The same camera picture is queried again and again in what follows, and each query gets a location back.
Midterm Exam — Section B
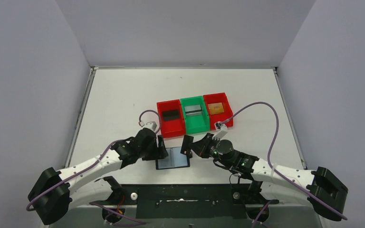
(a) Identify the black leather card holder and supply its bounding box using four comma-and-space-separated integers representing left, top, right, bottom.
155, 147, 190, 170

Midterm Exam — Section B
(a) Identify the black credit card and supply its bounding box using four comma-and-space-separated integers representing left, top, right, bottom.
180, 135, 194, 159

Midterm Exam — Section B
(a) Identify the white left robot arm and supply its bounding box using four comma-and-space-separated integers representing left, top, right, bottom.
26, 127, 168, 225

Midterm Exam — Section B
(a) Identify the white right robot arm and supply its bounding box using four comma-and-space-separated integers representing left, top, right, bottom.
188, 133, 348, 221

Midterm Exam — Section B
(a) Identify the black card in bin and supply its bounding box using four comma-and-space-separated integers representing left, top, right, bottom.
162, 109, 181, 122

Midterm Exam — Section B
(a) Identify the gold card in bin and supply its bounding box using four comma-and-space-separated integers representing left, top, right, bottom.
208, 102, 224, 115

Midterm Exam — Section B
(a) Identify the silver card in bin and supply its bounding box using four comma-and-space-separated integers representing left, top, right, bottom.
184, 104, 202, 117

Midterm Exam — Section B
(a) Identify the left red plastic bin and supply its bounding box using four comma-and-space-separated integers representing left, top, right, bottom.
157, 99, 186, 138

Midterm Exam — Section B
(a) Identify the red plastic bin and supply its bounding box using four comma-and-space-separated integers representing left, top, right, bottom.
157, 99, 186, 138
203, 93, 233, 131

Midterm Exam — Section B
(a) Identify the green plastic bin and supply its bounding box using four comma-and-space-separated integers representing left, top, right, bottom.
180, 96, 210, 134

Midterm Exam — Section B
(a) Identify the right red plastic bin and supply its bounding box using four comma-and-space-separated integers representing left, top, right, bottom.
203, 93, 233, 131

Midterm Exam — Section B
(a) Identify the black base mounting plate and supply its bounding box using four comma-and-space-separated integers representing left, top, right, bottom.
89, 184, 279, 220

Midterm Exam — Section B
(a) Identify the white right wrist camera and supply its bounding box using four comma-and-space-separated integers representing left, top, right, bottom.
213, 122, 228, 140

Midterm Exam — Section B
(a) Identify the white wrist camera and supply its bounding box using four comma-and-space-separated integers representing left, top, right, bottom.
139, 121, 157, 132
213, 122, 228, 140

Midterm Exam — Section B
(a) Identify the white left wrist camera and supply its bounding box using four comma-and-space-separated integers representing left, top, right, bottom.
139, 121, 157, 132

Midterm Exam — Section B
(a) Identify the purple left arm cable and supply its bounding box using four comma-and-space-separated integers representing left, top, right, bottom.
26, 110, 163, 212

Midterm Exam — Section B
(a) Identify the aluminium frame rail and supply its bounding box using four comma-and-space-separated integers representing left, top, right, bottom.
44, 185, 328, 209

